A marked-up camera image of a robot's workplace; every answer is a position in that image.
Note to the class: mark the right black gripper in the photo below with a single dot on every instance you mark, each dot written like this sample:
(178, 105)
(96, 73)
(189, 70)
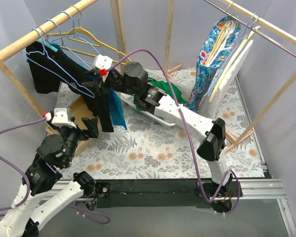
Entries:
(98, 82)

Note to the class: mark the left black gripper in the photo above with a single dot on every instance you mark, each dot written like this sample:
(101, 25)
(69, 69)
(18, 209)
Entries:
(83, 129)

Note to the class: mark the teal t shirt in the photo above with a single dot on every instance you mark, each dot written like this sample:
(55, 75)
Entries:
(116, 109)

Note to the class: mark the black t shirt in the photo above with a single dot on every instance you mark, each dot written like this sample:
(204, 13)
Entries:
(99, 108)

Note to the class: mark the teal plastic hanger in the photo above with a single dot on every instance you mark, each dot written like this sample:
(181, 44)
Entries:
(53, 46)

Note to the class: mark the bright green t shirt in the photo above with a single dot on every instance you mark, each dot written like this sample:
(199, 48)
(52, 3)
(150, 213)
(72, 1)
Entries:
(162, 86)

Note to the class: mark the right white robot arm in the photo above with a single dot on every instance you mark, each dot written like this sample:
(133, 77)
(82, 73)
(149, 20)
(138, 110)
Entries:
(210, 133)

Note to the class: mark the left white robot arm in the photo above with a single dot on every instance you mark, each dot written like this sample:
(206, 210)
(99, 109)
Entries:
(28, 216)

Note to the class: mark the cream wooden hanger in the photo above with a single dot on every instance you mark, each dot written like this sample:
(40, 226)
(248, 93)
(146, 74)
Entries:
(231, 58)

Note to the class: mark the wooden clothes rack left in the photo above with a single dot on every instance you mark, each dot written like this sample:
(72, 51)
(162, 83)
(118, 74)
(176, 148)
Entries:
(45, 28)

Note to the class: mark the wooden clothes rack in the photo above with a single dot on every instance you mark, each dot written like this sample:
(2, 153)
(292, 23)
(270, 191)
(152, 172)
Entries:
(45, 28)
(264, 72)

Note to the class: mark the white plastic laundry basket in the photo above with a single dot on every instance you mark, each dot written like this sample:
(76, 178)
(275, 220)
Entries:
(184, 86)

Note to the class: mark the blue floral garment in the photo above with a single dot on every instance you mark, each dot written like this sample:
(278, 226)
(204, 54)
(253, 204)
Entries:
(205, 74)

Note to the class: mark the white fleece garment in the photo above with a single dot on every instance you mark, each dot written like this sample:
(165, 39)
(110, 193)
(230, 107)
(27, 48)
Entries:
(207, 109)

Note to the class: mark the metal hanging rod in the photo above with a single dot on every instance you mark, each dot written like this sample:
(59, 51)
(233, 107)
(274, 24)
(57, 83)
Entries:
(260, 21)

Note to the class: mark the wooden clothes rack right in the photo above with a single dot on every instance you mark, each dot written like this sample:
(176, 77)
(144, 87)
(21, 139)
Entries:
(264, 72)

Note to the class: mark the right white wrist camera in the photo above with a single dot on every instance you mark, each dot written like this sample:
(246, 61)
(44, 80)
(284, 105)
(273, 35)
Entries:
(102, 64)

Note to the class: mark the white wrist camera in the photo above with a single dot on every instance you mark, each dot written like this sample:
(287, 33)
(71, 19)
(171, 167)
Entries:
(59, 117)
(102, 64)

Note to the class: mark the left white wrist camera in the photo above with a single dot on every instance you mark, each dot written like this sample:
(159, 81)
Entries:
(59, 117)

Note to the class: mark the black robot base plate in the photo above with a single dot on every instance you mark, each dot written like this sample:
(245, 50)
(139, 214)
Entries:
(160, 193)

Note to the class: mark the blue wire hanger right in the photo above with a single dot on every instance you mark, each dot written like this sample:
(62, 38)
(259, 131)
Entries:
(244, 33)

